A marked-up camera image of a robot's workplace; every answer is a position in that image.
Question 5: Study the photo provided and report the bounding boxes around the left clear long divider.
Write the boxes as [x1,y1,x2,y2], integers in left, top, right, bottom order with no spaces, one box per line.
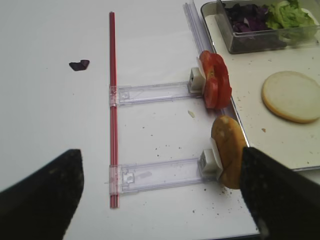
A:
[183,0,218,118]

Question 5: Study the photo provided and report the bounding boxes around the clear plastic salad container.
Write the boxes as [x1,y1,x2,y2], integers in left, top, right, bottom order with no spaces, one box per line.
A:
[215,0,320,54]

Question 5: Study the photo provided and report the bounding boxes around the metal serving tray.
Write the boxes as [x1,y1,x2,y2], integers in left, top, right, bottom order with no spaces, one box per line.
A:
[201,1,320,171]

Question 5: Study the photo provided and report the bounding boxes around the bun bottom slice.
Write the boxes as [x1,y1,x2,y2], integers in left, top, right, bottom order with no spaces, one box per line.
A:
[261,70,320,124]

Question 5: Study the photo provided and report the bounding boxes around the fallen purple cabbage scrap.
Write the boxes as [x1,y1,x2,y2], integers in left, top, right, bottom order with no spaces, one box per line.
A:
[69,59,90,72]

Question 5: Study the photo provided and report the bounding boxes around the clear rail behind bun slices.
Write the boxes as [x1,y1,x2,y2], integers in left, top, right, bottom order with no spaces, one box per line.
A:
[108,157,221,195]

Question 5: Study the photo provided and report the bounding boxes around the red tomato slices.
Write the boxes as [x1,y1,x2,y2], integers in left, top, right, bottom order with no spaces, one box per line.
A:
[199,50,232,110]

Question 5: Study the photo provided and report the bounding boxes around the bun slice in rack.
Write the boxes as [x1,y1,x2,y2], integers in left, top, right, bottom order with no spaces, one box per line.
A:
[211,115,247,190]

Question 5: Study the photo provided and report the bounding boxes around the purple cabbage pieces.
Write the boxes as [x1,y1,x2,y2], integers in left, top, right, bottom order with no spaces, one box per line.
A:
[222,3,287,54]

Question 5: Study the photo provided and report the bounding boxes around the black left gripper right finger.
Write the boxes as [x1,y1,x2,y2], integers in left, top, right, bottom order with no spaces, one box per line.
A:
[239,147,320,240]

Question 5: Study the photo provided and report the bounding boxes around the clear rail behind tomato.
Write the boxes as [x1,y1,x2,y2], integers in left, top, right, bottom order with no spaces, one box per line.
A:
[109,81,201,107]

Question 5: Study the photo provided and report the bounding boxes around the white pusher behind tomato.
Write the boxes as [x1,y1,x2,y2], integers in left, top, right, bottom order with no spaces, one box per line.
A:
[188,57,206,95]

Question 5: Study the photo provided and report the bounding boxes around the white pusher behind bun slice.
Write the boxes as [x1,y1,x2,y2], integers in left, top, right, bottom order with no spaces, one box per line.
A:
[198,137,224,180]

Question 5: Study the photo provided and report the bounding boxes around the bun slice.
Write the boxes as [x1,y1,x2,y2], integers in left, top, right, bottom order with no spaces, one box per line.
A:
[261,70,320,124]
[211,115,247,190]

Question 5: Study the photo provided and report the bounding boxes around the green lettuce leaves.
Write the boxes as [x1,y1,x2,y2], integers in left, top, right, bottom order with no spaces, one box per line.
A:
[266,0,316,30]

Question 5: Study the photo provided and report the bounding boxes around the left red strip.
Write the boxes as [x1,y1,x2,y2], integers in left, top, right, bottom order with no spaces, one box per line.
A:
[109,11,120,209]

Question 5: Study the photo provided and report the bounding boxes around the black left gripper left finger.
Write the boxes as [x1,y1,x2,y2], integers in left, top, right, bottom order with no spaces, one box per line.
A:
[0,149,84,240]

